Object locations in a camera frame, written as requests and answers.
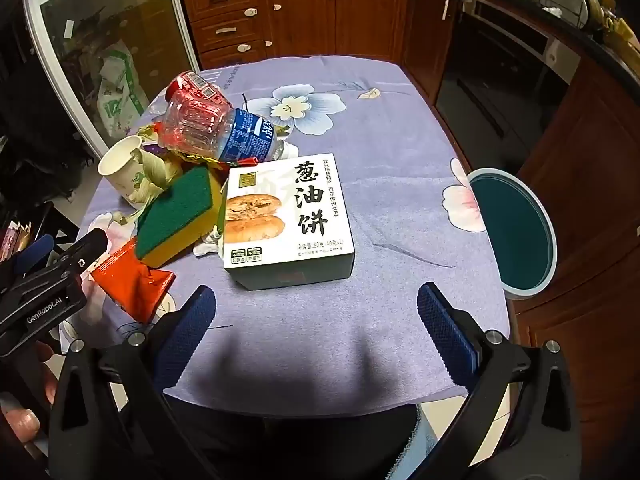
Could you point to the crumpled white tissue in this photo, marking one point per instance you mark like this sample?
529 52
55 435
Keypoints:
210 245

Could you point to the wooden drawer cabinet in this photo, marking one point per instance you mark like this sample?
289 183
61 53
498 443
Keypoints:
225 20

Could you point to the wooden corner cabinet door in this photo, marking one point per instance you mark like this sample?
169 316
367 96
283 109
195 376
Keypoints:
430 40

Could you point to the glass sliding door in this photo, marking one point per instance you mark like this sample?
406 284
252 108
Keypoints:
75 35

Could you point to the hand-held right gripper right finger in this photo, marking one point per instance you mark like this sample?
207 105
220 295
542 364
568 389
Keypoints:
445 335

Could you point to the black built-in oven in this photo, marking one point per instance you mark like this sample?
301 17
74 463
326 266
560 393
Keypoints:
490 85

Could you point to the white floral paper cup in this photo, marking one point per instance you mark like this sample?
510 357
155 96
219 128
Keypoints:
125 165

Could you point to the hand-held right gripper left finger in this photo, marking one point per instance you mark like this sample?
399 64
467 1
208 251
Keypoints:
187 327

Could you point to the person's left hand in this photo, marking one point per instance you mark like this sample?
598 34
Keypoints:
49 370

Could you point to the wooden double-door cabinet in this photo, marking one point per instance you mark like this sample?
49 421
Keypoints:
340 15

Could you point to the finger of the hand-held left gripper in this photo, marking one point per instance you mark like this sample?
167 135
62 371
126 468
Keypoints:
32 252
90 245

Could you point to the colourful packets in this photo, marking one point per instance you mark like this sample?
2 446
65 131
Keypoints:
15 240

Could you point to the white and green sack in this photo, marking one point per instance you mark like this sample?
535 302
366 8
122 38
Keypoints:
120 105

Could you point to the orange snack wrapper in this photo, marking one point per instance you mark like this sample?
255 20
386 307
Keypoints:
130 280

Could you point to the green and yellow sponge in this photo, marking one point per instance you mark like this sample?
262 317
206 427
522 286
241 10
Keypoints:
175 210

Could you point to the teal white-rimmed trash bin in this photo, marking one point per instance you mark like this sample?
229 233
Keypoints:
510 230

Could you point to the white pancake food box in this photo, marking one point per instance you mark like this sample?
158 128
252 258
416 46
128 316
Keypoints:
300 220

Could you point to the red soda can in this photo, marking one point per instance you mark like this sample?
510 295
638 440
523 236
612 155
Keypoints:
195 85

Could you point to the clear blue-label plastic bottle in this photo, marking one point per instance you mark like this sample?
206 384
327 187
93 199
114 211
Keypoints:
240 132

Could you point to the pale corn husk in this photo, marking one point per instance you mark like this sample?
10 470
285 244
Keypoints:
155 175

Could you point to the small colourful candy wrapper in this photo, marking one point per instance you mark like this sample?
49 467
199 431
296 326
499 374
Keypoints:
200 159

